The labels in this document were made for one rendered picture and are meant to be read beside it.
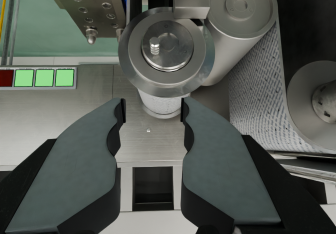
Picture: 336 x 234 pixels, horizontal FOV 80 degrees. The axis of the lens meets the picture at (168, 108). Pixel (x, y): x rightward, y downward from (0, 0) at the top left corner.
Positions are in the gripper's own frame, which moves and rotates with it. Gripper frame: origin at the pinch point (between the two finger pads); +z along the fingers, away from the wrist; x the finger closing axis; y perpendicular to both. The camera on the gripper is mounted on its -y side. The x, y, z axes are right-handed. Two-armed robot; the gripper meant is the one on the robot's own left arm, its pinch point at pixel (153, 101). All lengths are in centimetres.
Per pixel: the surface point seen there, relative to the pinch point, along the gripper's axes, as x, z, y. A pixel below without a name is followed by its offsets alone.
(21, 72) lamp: -41, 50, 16
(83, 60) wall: -113, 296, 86
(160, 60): 0.7, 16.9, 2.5
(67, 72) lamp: -28, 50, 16
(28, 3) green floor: -126, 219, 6
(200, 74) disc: 6.7, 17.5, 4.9
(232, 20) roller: 12.2, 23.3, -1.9
